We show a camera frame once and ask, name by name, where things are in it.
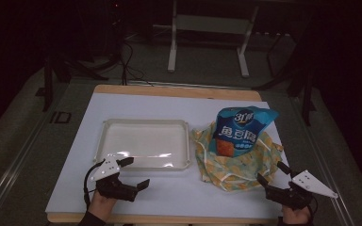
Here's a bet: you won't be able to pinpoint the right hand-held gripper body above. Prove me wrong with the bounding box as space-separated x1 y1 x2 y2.
265 169 339 211

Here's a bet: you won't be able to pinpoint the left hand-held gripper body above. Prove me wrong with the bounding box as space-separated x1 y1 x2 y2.
90 153 139 202

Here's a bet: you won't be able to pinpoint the white plastic tray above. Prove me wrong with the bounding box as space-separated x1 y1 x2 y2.
92 118 192 172

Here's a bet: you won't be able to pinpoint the yellow green patterned cloth bag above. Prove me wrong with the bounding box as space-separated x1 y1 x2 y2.
190 121 285 193

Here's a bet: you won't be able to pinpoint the blue snack packet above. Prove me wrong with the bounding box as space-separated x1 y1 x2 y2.
212 105 280 158

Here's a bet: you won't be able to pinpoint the person's left hand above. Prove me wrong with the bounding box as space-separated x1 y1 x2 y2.
88 189 119 220

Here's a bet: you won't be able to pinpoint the person's right hand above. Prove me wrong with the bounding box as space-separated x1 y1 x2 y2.
281 205 313 225

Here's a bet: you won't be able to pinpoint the white table mat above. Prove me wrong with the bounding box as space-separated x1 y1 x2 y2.
44 92 291 220

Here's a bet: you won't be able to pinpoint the black floor socket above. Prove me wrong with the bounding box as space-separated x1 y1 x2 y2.
49 110 73 124

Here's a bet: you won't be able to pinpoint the black tripod stand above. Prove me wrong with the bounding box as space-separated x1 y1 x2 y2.
253 31 317 127
41 51 109 113

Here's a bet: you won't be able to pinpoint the white metal stand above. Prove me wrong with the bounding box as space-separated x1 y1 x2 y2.
167 0 260 78

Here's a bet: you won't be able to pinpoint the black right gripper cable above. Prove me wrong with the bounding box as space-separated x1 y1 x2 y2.
307 193 319 218

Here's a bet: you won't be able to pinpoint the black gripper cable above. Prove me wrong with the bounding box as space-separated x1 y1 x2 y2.
307 193 319 218
82 159 107 211

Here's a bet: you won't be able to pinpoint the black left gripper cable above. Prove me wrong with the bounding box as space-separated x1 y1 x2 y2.
82 159 107 211

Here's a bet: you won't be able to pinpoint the black floor cables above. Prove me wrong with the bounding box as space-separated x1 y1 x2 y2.
118 39 155 88

